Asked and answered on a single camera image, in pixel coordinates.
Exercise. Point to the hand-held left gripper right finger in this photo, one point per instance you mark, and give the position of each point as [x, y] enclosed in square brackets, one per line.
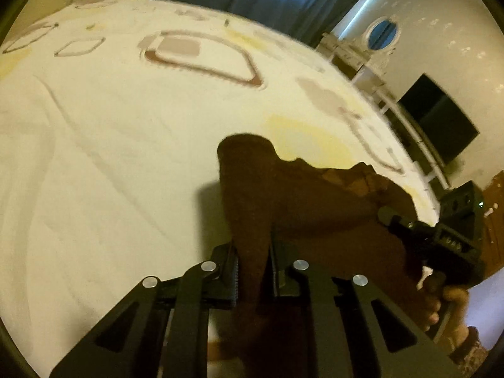
[276, 271]

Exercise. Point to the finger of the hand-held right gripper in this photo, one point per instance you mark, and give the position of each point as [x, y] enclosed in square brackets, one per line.
[397, 222]

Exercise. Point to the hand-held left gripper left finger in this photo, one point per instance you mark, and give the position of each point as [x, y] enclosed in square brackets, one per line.
[230, 279]

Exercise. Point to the brown argyle garment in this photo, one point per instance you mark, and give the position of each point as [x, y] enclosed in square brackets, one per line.
[315, 212]

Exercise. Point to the person's right forearm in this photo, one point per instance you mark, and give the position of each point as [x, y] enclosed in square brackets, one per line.
[468, 344]

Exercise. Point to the person's right hand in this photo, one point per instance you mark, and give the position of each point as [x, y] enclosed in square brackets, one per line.
[441, 303]

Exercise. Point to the black television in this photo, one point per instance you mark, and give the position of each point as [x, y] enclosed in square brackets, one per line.
[439, 120]

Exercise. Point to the white vanity dresser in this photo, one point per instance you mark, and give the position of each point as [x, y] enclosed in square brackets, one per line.
[350, 57]

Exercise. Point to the white printed bed sheet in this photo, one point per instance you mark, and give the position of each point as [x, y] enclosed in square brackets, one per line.
[118, 145]

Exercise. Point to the oval mirror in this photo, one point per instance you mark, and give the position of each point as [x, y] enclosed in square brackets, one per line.
[382, 34]

